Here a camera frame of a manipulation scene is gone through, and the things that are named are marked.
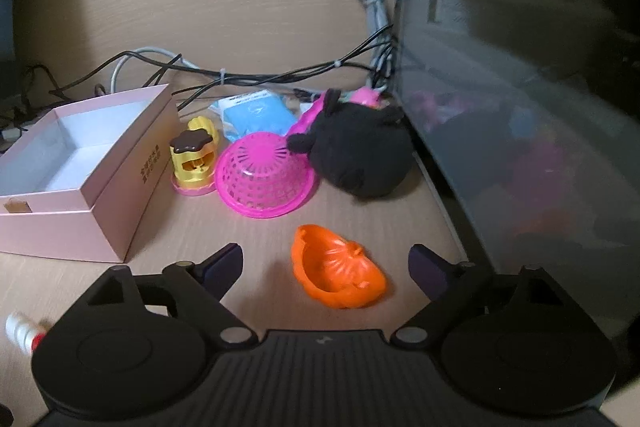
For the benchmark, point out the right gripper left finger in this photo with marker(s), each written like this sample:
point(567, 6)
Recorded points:
point(197, 291)

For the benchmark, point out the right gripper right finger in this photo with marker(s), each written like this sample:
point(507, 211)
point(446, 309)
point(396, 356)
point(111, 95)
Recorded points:
point(454, 292)

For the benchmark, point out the orange plastic pumpkin toy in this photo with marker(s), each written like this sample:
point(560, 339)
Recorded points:
point(334, 271)

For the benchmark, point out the yellow pudding toy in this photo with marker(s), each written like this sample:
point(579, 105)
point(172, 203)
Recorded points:
point(194, 154)

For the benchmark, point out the black plush toy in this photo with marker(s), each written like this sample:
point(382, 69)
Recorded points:
point(362, 150)

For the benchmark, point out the white red small tube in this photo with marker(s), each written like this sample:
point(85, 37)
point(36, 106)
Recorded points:
point(24, 333)

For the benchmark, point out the pink pig toy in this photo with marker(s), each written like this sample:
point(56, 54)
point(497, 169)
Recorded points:
point(366, 96)

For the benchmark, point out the pink cardboard box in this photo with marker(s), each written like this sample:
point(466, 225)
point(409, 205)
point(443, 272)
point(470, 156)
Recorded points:
point(75, 186)

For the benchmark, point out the blue tissue pack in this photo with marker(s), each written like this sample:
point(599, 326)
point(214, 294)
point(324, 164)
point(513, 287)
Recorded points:
point(260, 111)

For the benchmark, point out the computer case glass panel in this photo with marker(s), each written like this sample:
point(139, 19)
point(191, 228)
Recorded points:
point(530, 112)

